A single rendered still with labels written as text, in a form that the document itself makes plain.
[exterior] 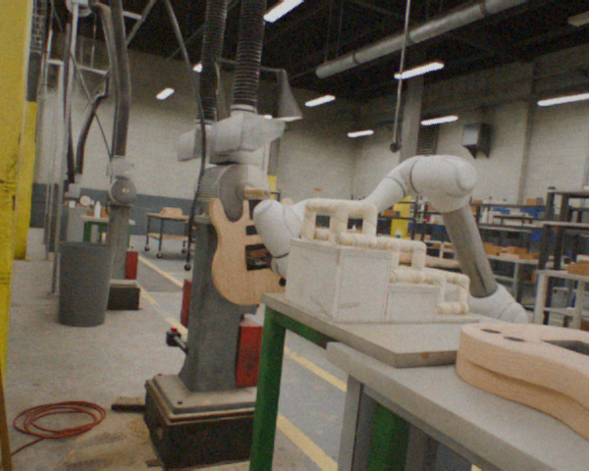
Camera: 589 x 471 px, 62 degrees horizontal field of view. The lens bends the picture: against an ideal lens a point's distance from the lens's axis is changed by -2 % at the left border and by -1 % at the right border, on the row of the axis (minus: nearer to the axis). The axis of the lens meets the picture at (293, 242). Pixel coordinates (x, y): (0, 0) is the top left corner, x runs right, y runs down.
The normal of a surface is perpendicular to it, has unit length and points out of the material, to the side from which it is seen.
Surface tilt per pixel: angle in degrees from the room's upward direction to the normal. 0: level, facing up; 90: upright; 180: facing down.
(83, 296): 93
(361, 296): 90
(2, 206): 90
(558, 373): 90
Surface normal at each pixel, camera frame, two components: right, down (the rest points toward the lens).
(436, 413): -0.90, -0.07
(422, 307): 0.41, 0.09
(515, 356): -0.70, -0.04
